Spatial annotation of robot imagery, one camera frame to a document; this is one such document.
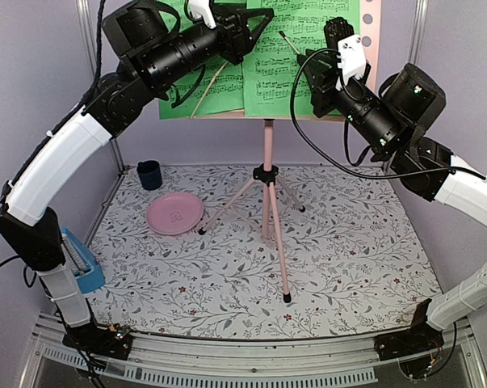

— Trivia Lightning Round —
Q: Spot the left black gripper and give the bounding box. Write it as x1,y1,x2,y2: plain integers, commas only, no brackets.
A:
141,2,275,90

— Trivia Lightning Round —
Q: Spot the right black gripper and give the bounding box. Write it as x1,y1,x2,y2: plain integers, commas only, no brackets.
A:
296,48,403,154

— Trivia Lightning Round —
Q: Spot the green sheet music stack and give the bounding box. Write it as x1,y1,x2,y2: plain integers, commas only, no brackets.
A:
242,0,363,119

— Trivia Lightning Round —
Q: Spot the green sheet music page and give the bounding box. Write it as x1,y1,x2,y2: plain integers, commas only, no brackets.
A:
157,0,248,121

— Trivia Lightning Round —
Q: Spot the pink music stand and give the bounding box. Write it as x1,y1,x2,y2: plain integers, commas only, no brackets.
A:
157,0,384,303

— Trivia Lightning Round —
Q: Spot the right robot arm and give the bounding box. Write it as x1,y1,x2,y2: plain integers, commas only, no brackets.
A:
290,48,487,352

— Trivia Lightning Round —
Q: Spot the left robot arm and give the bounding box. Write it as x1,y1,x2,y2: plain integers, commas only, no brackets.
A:
0,1,275,351

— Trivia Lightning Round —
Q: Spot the dark blue cup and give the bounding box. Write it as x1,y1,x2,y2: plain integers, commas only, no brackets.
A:
136,160,162,191

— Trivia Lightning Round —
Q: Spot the floral table mat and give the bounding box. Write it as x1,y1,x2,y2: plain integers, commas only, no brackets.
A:
87,166,440,340

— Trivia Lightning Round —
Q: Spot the pink plate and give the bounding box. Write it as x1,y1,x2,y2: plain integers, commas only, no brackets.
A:
146,192,204,236

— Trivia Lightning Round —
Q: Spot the blue melodica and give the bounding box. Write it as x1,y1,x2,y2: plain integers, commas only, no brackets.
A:
61,228,106,294

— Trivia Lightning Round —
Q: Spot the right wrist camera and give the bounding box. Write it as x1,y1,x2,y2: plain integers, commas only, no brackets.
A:
324,17,370,91

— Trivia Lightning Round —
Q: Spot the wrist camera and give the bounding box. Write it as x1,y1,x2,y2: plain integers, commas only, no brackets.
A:
324,17,370,91
184,0,216,29

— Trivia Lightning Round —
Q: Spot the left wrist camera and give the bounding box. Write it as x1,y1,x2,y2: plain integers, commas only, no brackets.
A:
184,0,216,29

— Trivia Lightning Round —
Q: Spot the right aluminium frame post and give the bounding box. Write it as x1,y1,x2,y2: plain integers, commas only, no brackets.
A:
408,0,428,64

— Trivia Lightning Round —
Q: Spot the aluminium frame post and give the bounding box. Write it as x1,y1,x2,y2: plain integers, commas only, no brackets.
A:
75,0,125,173
408,0,428,64

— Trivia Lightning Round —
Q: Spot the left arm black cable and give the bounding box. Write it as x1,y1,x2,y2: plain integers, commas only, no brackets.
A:
0,0,109,274

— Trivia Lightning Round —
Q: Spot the left aluminium frame post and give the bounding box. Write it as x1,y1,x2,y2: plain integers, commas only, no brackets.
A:
75,0,125,173

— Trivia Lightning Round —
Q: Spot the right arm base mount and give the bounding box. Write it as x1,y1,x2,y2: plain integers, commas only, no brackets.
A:
374,299,444,380

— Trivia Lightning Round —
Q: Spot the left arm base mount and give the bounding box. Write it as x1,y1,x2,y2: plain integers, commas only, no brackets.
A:
62,320,133,361

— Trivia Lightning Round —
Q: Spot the front aluminium rail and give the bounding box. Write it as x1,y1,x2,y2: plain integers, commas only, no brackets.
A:
20,314,487,387

